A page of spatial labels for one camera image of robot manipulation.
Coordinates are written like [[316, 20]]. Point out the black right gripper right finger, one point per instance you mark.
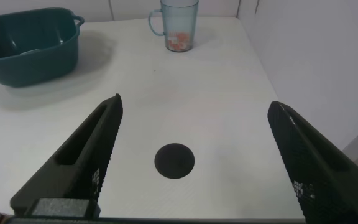
[[322, 174]]

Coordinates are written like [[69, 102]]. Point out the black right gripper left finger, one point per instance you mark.
[[82, 155]]

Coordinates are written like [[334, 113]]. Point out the orange and white solid pieces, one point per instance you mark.
[[179, 43]]

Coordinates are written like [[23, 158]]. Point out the translucent blue plastic cup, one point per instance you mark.
[[179, 18]]

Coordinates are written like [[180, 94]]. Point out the black round table mark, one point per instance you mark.
[[174, 161]]

